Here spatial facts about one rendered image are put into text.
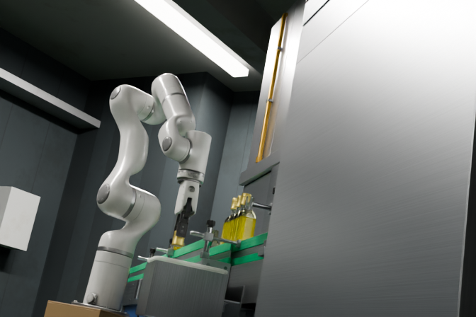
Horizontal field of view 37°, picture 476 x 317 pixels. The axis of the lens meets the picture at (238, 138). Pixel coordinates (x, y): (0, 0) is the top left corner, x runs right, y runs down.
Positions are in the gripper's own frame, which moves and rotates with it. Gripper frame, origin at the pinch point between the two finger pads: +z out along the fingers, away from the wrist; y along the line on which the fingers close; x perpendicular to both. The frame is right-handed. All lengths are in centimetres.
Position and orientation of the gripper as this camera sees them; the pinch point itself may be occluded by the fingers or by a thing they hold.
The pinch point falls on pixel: (180, 231)
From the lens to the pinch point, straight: 217.6
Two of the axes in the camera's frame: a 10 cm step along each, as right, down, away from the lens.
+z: -1.6, 9.4, -3.0
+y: -3.0, 2.4, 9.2
